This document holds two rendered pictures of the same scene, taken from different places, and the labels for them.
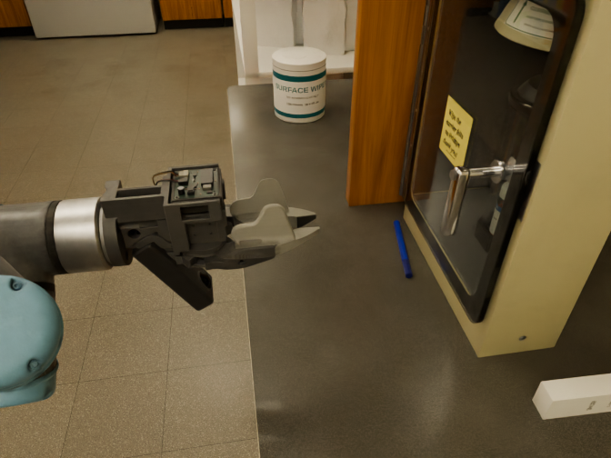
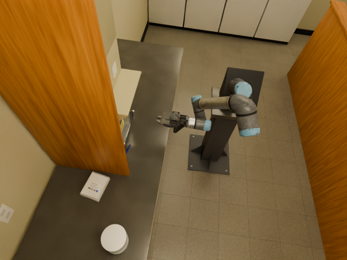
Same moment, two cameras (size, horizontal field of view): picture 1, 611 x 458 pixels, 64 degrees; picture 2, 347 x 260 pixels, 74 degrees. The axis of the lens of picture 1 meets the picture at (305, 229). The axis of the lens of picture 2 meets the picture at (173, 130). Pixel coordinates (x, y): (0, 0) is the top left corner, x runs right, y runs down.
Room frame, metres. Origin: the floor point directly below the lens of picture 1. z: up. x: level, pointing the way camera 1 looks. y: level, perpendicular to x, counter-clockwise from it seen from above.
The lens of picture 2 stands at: (1.32, 0.28, 2.41)
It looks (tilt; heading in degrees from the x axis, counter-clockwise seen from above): 56 degrees down; 191
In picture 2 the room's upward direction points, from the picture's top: 7 degrees clockwise
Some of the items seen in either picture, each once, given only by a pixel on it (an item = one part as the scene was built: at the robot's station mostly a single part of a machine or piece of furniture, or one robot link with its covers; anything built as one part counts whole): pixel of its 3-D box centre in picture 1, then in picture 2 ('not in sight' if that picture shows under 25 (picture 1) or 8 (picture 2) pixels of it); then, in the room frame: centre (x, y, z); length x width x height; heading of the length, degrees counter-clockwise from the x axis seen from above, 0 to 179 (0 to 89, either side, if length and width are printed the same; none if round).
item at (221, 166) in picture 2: not in sight; (217, 133); (-0.11, 0.48, 0.45); 0.48 x 0.48 x 0.90; 11
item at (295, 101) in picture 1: (299, 84); (115, 239); (1.18, 0.01, 1.02); 0.13 x 0.13 x 0.15
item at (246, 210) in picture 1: (272, 202); (162, 120); (0.44, 0.04, 1.17); 0.09 x 0.03 x 0.06; 103
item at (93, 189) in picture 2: not in sight; (95, 186); (0.93, -0.25, 0.96); 0.16 x 0.12 x 0.04; 179
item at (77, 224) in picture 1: (92, 232); (190, 123); (0.39, 0.22, 1.17); 0.08 x 0.05 x 0.08; 9
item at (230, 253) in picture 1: (232, 248); not in sight; (0.39, 0.08, 1.15); 0.09 x 0.05 x 0.02; 94
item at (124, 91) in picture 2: not in sight; (125, 96); (0.56, -0.15, 1.46); 0.32 x 0.12 x 0.10; 9
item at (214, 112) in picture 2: not in sight; (230, 103); (-0.11, 0.48, 0.92); 0.32 x 0.32 x 0.04; 11
